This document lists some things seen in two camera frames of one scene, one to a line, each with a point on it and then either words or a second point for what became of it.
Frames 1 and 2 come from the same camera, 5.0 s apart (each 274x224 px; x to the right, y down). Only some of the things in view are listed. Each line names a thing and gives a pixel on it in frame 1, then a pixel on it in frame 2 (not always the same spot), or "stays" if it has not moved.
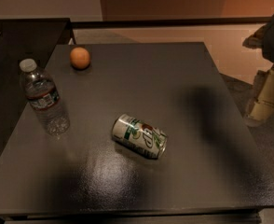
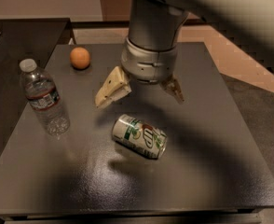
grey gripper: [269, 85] -> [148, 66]
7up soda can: [139, 135] stays
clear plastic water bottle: [44, 95] stays
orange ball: [80, 58] stays
